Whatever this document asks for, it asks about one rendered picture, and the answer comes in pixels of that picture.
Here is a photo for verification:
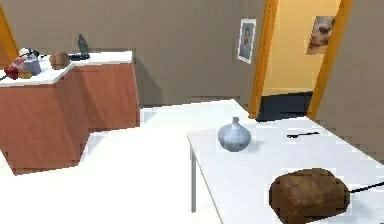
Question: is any dark grey bottle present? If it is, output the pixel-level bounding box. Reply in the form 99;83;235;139
77;33;90;56

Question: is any red apple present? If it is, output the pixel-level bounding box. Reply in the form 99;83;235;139
3;65;20;80

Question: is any wooden cabinet with white top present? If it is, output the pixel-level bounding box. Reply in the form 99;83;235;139
0;50;141;176

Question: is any thin black utensil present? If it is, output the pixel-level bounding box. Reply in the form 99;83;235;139
350;181;384;194
286;131;320;139

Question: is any framed portrait picture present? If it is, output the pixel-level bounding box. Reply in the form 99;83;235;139
237;18;257;65

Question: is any white and black kettle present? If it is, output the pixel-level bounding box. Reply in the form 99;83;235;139
18;47;41;61

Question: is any white table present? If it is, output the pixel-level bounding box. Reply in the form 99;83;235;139
186;116;384;224

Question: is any black flat pan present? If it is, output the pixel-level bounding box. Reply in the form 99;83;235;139
68;53;91;62

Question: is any framed brown picture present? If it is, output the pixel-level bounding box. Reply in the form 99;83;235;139
306;15;337;56

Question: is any orange door frame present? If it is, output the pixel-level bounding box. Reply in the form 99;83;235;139
248;0;355;121

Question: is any grey round vase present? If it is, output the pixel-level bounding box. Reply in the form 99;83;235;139
217;116;252;153

